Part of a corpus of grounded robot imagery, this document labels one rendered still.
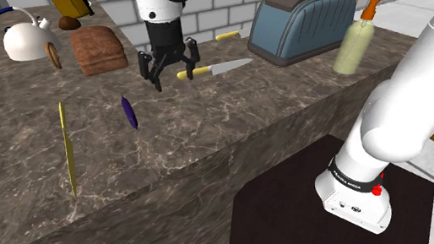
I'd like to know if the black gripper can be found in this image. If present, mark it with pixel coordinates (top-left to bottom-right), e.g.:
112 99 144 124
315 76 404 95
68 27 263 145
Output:
133 14 204 95

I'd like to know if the purple pen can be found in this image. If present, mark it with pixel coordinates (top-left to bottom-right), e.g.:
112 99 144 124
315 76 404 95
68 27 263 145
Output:
120 94 140 133

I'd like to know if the brown bread loaf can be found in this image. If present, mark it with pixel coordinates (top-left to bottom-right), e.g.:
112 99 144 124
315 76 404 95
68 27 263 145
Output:
68 22 130 79

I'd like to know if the brown potato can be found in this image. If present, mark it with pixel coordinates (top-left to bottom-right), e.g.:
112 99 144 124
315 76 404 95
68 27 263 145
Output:
57 14 82 32

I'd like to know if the yellow box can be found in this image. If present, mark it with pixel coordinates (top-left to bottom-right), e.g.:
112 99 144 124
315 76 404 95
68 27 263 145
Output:
47 0 95 23

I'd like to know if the blue toaster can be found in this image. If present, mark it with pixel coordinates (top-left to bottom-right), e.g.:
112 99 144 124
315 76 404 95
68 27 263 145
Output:
242 0 365 72

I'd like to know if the thin all-yellow knife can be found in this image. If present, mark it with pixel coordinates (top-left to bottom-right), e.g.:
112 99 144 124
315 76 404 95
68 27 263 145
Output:
57 100 80 198

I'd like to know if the green soap bottle orange pump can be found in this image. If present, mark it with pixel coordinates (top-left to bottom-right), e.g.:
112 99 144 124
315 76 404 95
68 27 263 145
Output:
325 0 393 78

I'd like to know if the dark robot stand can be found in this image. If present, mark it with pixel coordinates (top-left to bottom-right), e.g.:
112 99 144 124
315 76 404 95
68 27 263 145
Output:
215 122 434 244

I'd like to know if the white kettle with blue handle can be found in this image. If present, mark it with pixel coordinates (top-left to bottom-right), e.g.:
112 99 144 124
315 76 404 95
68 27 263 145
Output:
0 0 65 65

